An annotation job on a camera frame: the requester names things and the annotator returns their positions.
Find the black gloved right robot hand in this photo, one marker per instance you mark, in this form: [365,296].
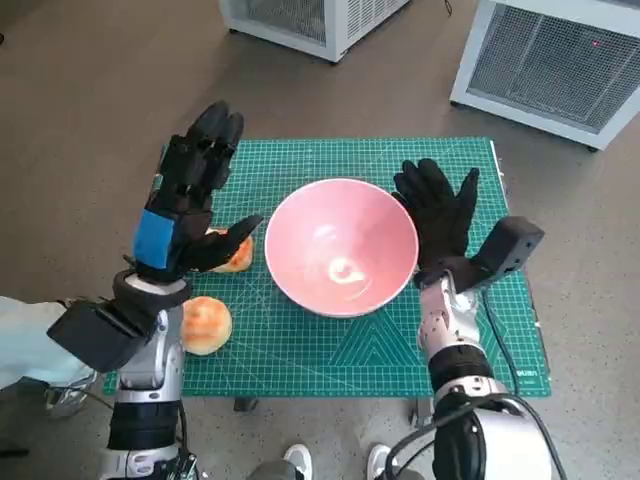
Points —
[440,220]

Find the bare left robot hand blue tape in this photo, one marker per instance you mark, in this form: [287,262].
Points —
[155,240]

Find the twisted toy bread loaf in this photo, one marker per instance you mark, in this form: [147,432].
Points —
[241,257]

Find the round toy bread bun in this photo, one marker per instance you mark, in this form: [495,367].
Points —
[207,322]

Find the pink bowl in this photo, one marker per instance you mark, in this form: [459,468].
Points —
[340,225]

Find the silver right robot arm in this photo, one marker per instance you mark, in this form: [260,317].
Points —
[450,325]

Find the person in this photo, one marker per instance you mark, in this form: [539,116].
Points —
[25,340]

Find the green cutting mat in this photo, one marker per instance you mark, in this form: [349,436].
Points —
[280,360]

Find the person's shoe grey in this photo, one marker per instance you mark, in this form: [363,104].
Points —
[65,400]

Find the large white mesh cabinet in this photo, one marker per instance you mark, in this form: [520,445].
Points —
[540,65]

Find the small white mesh cabinet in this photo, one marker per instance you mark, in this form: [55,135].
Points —
[340,25]

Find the white shoe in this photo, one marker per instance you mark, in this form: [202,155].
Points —
[380,460]
[298,460]

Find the person's leg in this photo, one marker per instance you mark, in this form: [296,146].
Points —
[272,471]

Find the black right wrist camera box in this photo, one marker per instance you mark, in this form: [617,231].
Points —
[515,240]

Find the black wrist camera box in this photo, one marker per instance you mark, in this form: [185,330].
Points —
[515,240]
[95,335]

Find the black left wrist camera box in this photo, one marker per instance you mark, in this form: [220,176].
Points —
[95,335]

